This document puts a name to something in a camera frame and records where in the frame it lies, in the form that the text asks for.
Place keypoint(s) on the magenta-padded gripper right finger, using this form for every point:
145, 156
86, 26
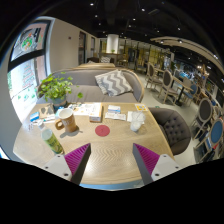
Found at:
163, 165

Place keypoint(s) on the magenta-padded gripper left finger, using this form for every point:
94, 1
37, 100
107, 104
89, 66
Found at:
58, 165

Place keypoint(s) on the clear green-labelled water bottle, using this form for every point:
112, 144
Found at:
53, 141

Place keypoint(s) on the dark tufted armchair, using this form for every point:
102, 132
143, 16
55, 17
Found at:
173, 128

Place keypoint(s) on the brown lettered ceramic mug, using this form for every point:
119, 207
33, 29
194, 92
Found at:
69, 120

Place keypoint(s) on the pill blister pack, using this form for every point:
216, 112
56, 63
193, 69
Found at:
31, 126

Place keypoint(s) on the white teal tube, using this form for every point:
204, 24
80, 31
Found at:
49, 118

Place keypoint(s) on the blue white small box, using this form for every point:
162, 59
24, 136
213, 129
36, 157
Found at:
34, 116

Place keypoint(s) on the flat round red coaster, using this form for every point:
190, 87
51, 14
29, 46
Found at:
102, 130

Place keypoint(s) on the white paper napkin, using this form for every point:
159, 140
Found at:
129, 116

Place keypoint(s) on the white printed leaflet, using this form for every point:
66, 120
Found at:
81, 109

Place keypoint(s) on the yellow square card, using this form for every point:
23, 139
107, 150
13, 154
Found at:
141, 107

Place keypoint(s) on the white orange carton box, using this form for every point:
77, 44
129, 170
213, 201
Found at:
96, 113

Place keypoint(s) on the white blue packet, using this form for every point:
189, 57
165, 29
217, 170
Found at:
114, 109

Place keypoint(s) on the green potted plant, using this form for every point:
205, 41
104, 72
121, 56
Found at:
56, 87

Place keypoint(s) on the group of wooden dining chairs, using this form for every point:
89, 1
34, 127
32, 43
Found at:
166, 83

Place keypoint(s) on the grey curved sofa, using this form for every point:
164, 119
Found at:
83, 80

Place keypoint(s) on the grey white chevron cushion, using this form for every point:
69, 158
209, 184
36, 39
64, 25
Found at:
114, 82

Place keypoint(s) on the white round column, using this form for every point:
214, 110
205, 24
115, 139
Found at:
112, 43

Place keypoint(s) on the group of ceiling spotlights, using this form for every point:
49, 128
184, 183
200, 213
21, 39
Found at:
142, 9

